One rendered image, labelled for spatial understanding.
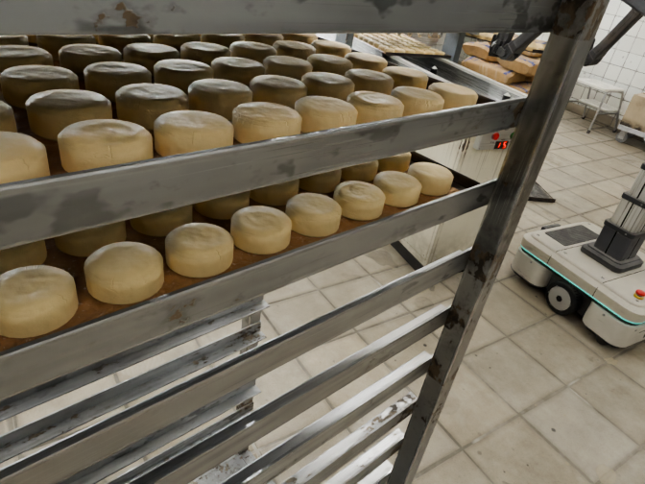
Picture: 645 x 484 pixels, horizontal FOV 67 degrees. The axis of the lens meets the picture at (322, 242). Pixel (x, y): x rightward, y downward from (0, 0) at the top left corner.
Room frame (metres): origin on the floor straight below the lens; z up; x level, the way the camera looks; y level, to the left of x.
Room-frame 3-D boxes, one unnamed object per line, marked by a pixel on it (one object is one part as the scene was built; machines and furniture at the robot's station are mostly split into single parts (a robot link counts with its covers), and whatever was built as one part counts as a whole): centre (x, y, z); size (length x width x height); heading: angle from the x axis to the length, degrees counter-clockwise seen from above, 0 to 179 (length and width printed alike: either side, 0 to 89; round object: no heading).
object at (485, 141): (2.00, -0.66, 0.77); 0.24 x 0.04 x 0.14; 119
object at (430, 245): (2.32, -0.49, 0.45); 0.70 x 0.34 x 0.90; 29
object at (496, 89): (2.93, -0.31, 0.87); 2.01 x 0.03 x 0.07; 29
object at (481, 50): (6.21, -1.64, 0.47); 0.72 x 0.42 x 0.17; 128
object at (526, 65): (5.77, -1.94, 0.47); 0.72 x 0.42 x 0.17; 133
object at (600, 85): (5.36, -2.61, 0.23); 0.45 x 0.45 x 0.46; 29
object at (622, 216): (2.02, -1.35, 0.38); 0.13 x 0.13 x 0.40; 33
